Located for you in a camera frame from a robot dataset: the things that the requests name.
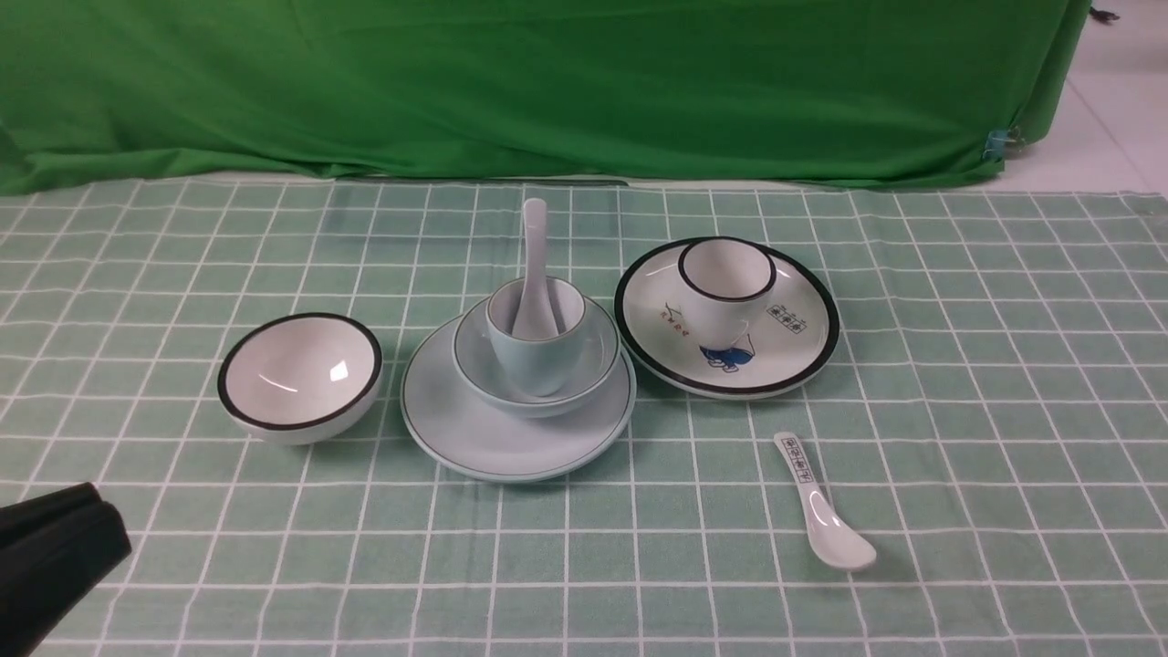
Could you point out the blue clip on backdrop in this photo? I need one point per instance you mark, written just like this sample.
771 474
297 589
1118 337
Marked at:
995 146

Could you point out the green checkered tablecloth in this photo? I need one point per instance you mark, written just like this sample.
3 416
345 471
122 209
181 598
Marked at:
992 421

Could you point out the plain white ceramic spoon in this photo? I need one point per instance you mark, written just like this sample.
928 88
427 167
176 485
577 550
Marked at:
534 318

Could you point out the green backdrop cloth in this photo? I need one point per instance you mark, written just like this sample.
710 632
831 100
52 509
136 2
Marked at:
852 94

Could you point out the black rimmed white cup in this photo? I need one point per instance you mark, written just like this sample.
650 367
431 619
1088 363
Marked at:
725 285

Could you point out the black rimmed cartoon plate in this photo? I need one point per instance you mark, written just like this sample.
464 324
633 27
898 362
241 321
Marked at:
785 347

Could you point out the pale green cup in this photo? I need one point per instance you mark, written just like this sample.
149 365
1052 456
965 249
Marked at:
538 366

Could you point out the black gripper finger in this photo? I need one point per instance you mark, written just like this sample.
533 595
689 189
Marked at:
33 512

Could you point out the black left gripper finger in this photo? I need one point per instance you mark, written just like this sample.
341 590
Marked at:
48 572

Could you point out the white spoon with print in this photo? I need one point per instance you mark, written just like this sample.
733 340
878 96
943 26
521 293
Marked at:
832 540

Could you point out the pale green plate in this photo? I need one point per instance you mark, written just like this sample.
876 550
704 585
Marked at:
464 433

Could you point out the black rimmed white bowl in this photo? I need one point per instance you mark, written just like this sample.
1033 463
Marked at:
301 379

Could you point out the pale green bowl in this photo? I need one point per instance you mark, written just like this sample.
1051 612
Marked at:
476 363

